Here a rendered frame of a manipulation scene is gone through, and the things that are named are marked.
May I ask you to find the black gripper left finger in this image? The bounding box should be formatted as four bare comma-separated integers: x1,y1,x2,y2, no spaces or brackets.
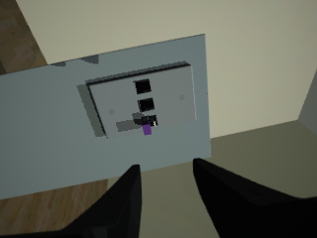
0,165,142,238

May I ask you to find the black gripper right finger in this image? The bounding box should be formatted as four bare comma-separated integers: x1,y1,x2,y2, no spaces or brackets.
193,158,317,238

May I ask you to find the grey panel with socket openings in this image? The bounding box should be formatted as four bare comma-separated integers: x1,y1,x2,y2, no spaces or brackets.
0,34,211,199

